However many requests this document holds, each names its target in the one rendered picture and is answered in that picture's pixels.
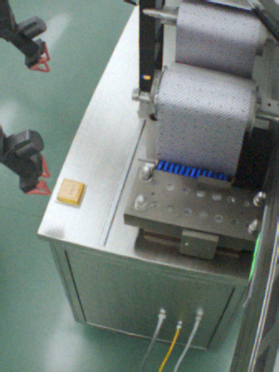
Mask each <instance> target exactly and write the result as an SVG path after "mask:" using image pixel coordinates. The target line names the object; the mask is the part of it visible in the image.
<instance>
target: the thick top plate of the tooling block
mask: <svg viewBox="0 0 279 372"><path fill-rule="evenodd" d="M141 169H142V167H141V166H139V167H138V169H137V173H136V175H135V178H134V180H133V183H132V187H131V190H130V195H129V197H128V200H127V204H126V207H125V211H124V223H125V224H127V226H131V227H136V228H142V229H147V230H150V231H155V232H159V233H166V234H170V235H174V236H178V237H181V236H182V232H183V231H184V228H186V229H190V230H194V231H198V232H201V233H209V234H213V235H217V236H219V239H218V244H220V245H224V246H227V247H234V248H237V249H245V250H249V251H252V252H255V246H256V241H257V236H258V235H257V236H253V235H251V234H250V233H249V232H248V230H249V227H250V226H251V224H252V222H253V221H254V220H255V219H258V220H261V217H262V214H263V211H264V207H265V204H264V206H262V207H258V206H256V205H255V204H254V202H253V199H254V197H255V195H256V194H257V193H258V192H256V191H252V190H248V189H244V188H237V187H233V186H231V188H230V192H226V191H222V190H217V189H214V188H205V187H201V186H198V185H197V183H198V179H197V178H192V177H188V176H184V175H180V174H171V173H166V172H163V171H159V170H158V169H154V171H153V173H152V175H153V178H152V179H151V180H150V182H148V183H146V182H142V180H141V179H140V171H141ZM139 195H144V196H145V197H146V199H147V203H148V208H147V209H146V210H144V211H138V210H136V209H135V208H134V204H135V200H136V199H137V197H138V196H139Z"/></svg>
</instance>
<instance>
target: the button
mask: <svg viewBox="0 0 279 372"><path fill-rule="evenodd" d="M84 187H85V185H84V183H81V182H77V181H73V180H69V179H66V178H63V179H62V181H61V185H60V188H59V189H58V192H57V195H56V200H57V201H62V202H66V203H73V204H77V206H78V204H79V202H80V199H81V195H82V193H83V190H84Z"/></svg>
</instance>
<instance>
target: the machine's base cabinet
mask: <svg viewBox="0 0 279 372"><path fill-rule="evenodd" d="M48 244H49V245H50V247H51V252H52V255H53V258H54V261H55V264H56V268H57V270H58V272H59V275H60V278H61V283H62V285H63V286H64V289H65V292H66V297H67V300H68V303H69V304H70V305H71V310H72V313H73V316H74V318H75V321H76V322H78V323H82V324H86V325H89V326H94V327H98V328H101V329H105V330H111V331H114V332H118V333H121V334H124V335H130V336H133V337H137V338H140V339H147V340H151V339H152V338H153V335H154V331H155V328H156V326H157V323H158V320H159V319H158V318H157V317H159V315H165V316H166V320H165V321H163V323H162V325H161V328H160V331H159V334H158V337H157V339H156V341H157V342H159V343H166V344H170V345H172V343H173V340H174V337H175V335H176V331H177V329H176V326H182V328H181V330H179V333H178V336H177V339H176V341H175V344H174V345H179V346H182V347H185V346H186V344H187V343H188V341H189V338H190V336H191V335H192V331H193V328H194V324H195V323H196V320H195V318H196V316H201V317H202V320H201V321H200V322H199V323H198V327H197V329H196V331H195V335H194V337H193V340H192V341H191V342H190V345H189V348H191V349H198V350H206V351H210V352H215V353H217V352H218V349H219V347H220V346H221V345H222V343H223V341H224V339H225V337H226V336H227V333H228V331H229V330H230V328H231V327H232V325H233V322H234V321H235V319H236V317H237V314H238V312H239V311H240V310H241V308H242V306H243V303H244V299H245V295H246V294H247V286H245V285H238V284H235V283H228V282H225V281H219V280H216V281H215V280H211V279H207V278H204V277H194V276H190V275H187V274H182V273H178V272H172V271H168V270H160V269H156V268H152V267H146V266H141V265H138V264H134V263H130V262H126V261H123V260H120V259H115V258H111V257H104V256H101V255H96V254H93V253H89V252H86V251H82V250H78V249H75V248H71V247H64V246H63V245H60V244H56V243H52V242H48Z"/></svg>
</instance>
